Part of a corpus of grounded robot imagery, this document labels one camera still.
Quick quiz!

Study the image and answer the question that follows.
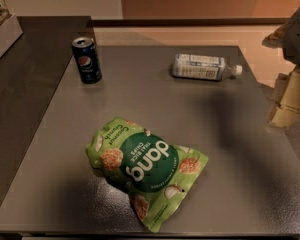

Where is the clear plastic water bottle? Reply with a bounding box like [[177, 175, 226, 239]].
[[171, 54, 243, 81]]

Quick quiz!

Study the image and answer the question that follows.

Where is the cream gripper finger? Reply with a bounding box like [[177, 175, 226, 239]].
[[269, 65, 300, 128]]

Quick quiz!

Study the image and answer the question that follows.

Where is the green rice chip bag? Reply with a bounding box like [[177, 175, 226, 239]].
[[86, 117, 208, 232]]

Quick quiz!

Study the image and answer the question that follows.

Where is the blue Pepsi can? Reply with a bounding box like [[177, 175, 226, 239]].
[[72, 37, 102, 84]]

